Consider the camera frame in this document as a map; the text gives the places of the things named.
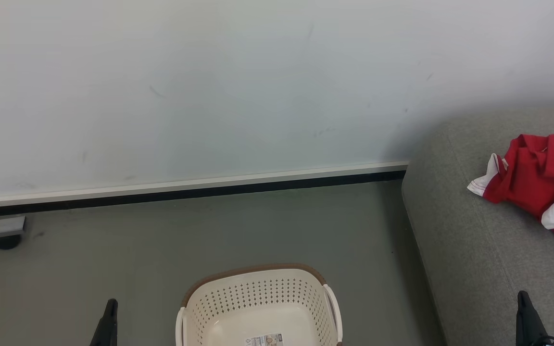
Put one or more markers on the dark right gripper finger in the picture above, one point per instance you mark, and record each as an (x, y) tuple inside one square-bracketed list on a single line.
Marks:
[(529, 324)]

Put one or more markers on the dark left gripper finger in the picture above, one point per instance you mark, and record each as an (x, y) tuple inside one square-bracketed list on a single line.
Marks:
[(107, 327)]

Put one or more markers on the red and white garment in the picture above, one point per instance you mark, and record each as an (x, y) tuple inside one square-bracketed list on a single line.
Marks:
[(532, 178)]

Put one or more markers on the cream perforated laundry basket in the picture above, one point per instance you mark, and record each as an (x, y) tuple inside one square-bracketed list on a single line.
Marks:
[(262, 302)]

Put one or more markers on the printed sticker in basket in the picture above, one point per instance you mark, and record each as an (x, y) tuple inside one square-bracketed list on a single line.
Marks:
[(264, 340)]

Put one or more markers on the grey fabric sofa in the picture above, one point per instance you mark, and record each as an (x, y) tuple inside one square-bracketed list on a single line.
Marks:
[(488, 269)]

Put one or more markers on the white and black baseboard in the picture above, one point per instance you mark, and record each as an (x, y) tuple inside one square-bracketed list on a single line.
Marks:
[(185, 190)]

